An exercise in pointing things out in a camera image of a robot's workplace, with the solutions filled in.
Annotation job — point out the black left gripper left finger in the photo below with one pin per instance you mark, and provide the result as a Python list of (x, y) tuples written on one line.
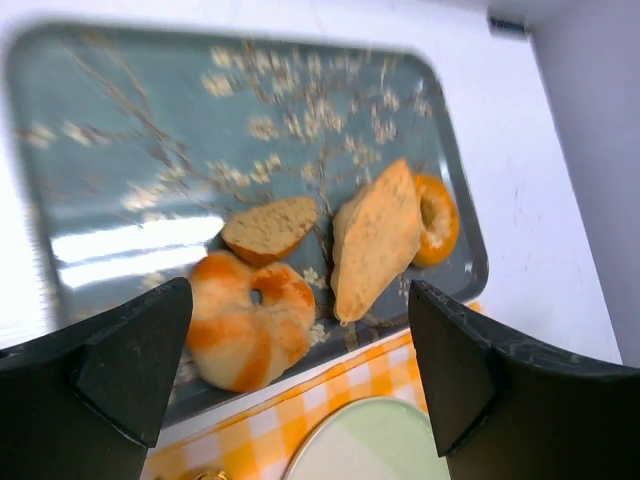
[(88, 401)]

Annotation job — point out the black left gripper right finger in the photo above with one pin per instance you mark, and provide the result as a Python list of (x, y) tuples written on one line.
[(504, 405)]

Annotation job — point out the orange glazed bagel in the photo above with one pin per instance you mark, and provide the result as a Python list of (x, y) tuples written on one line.
[(440, 221)]

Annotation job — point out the long pale bread loaf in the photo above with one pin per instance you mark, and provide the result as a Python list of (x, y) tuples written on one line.
[(376, 236)]

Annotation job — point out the pale green round plate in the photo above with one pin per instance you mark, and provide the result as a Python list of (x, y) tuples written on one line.
[(373, 438)]

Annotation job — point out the yellow checkered placemat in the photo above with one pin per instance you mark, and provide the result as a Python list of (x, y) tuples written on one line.
[(259, 442)]

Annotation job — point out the blue floral serving tray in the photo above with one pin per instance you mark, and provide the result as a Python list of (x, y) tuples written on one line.
[(139, 145)]

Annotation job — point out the black sticker label right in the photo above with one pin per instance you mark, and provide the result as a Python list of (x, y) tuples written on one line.
[(504, 26)]

